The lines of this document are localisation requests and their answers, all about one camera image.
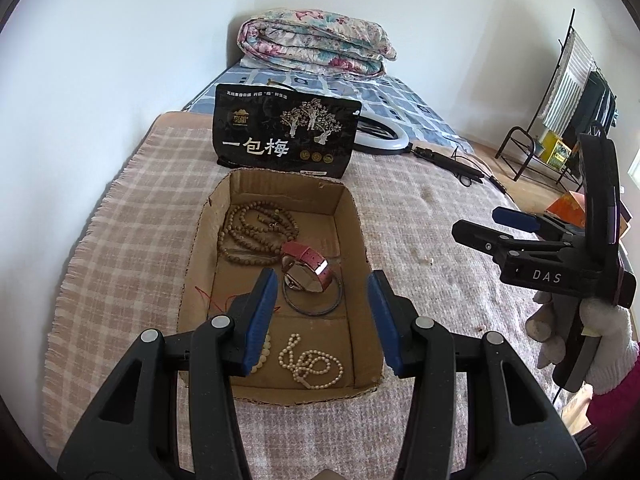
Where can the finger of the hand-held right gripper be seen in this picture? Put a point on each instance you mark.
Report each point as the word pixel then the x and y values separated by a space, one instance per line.
pixel 480 237
pixel 515 217

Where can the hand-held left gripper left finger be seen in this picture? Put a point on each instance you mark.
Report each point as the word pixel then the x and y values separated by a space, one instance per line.
pixel 260 320

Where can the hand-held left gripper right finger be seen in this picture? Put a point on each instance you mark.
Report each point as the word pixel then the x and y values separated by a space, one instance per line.
pixel 385 320

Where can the dark bangle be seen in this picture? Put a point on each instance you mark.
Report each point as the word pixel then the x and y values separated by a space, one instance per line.
pixel 300 310

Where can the cardboard box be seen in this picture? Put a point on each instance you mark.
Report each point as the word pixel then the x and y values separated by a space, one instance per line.
pixel 350 260

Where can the person's right forearm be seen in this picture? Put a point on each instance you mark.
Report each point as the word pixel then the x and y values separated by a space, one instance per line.
pixel 617 410

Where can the person's right hand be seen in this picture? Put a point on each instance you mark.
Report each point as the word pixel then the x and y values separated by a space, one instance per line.
pixel 615 340

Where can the orange cloth covered table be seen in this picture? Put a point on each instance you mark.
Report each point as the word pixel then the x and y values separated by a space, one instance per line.
pixel 567 210

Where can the black metal clothes rack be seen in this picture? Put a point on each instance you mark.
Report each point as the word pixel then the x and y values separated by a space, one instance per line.
pixel 515 145

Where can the yellow box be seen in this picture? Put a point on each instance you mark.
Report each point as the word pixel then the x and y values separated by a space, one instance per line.
pixel 556 150

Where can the black folded tripod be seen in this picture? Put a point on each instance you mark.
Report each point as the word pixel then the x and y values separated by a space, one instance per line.
pixel 450 162

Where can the dark hanging clothes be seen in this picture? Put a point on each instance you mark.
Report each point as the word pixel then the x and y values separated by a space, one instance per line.
pixel 595 105

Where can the striped grey towel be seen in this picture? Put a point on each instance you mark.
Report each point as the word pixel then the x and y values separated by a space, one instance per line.
pixel 567 85

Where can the blue checked bed sheet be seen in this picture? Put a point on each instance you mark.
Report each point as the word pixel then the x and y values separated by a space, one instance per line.
pixel 400 100

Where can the pink plaid blanket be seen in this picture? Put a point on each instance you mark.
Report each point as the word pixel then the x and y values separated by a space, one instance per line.
pixel 140 200

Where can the black snack bag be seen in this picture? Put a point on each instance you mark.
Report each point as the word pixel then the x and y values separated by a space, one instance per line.
pixel 280 130

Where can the folded floral quilt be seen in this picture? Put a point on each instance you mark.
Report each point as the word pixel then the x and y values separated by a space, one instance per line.
pixel 315 40

